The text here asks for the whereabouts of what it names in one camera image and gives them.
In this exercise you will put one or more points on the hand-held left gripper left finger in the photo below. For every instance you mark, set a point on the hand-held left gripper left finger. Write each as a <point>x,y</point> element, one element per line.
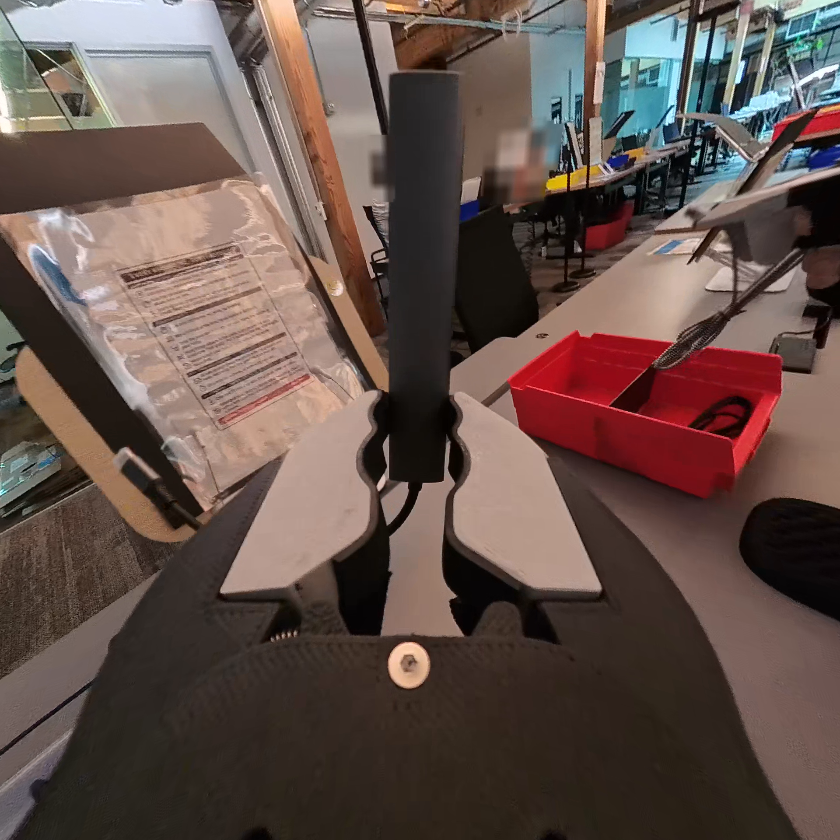
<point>302,512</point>

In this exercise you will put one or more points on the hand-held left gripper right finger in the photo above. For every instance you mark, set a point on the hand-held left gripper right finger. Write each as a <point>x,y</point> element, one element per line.
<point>525,518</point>

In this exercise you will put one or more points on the red plastic bin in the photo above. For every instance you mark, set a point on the red plastic bin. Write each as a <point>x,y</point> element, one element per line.
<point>656,453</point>

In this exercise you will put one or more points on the dark grey usb hub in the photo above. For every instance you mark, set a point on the dark grey usb hub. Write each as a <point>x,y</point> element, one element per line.
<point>420,262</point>

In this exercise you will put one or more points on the black bin divider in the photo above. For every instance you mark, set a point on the black bin divider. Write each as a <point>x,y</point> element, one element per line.
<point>633,394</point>

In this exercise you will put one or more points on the laminated instruction sheet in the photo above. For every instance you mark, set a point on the laminated instruction sheet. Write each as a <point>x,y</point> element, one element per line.
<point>229,328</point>

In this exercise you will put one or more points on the black mesh office chair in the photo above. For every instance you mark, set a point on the black mesh office chair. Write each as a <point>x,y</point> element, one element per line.
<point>794,558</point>

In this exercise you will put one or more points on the red storage bin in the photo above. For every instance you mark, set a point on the red storage bin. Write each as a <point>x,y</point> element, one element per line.
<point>607,229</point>

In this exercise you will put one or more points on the grey desk device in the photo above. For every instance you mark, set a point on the grey desk device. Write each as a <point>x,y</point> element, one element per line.
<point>794,354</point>

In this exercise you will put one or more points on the yellow storage bin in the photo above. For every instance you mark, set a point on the yellow storage bin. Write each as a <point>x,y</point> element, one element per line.
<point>577,178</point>

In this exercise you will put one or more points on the long work desk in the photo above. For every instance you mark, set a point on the long work desk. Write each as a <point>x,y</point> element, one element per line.
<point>617,174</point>

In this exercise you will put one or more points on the white door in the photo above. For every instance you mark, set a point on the white door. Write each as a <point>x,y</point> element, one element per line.
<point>164,98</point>

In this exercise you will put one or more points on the wooden support post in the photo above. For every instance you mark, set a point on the wooden support post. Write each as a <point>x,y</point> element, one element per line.
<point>315,164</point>

